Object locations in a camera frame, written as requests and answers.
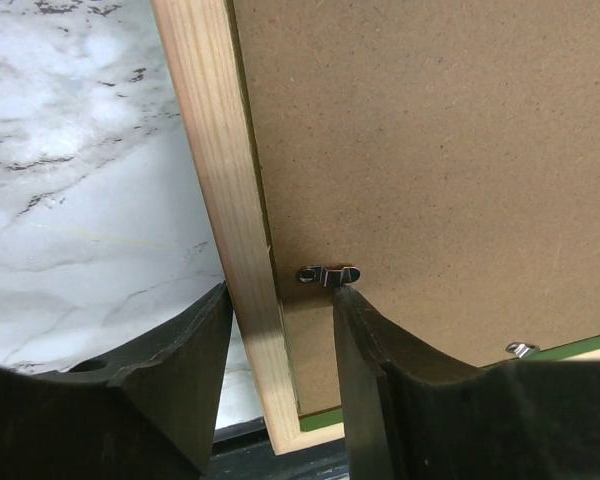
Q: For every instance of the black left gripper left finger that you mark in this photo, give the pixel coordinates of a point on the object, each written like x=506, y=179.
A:
x=144, y=410

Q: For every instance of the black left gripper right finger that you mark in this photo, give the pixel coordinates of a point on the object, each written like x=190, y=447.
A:
x=411, y=411

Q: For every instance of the brown backing board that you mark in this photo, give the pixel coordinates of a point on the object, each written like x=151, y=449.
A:
x=430, y=175

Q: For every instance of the light wooden picture frame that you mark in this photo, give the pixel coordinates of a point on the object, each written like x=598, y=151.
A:
x=220, y=200

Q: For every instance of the metal frame retaining clip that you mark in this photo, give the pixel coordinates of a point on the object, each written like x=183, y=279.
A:
x=329, y=276

